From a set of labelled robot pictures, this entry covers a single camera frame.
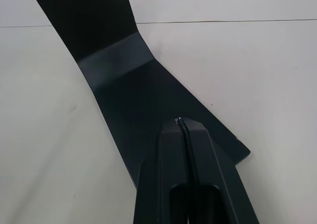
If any black bent metal stand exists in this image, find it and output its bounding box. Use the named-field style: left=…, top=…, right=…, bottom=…
left=26, top=0, right=251, bottom=191

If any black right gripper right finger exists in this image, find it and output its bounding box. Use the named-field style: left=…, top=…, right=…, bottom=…
left=180, top=116, right=260, bottom=224

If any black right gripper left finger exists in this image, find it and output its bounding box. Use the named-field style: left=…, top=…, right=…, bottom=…
left=133, top=116, right=196, bottom=224

